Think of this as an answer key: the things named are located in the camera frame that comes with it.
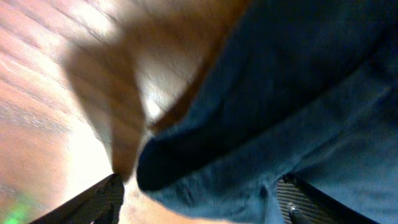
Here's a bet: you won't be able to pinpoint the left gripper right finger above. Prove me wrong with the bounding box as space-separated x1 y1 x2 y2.
277 175 376 224

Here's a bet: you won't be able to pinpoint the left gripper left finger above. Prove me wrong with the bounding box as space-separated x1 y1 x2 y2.
31 174 124 224

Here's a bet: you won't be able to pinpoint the dark navy shorts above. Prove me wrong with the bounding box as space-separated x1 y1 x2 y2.
137 0 397 223

